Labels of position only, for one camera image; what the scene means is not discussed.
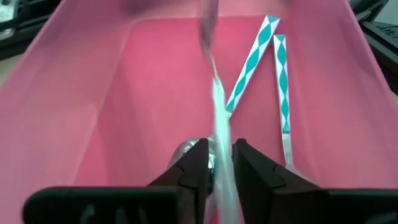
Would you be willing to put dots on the red translucent plastic bin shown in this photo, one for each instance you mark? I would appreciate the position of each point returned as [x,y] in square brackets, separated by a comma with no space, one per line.
[124,93]

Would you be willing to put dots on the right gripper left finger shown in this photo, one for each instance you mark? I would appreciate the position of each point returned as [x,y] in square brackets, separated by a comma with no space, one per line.
[174,202]

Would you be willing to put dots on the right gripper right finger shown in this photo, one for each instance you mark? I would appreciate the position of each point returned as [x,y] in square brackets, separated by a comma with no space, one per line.
[280,202]

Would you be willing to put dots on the silver aluminium bracket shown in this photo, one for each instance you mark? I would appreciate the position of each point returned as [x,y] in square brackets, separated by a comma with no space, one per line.
[6,15]

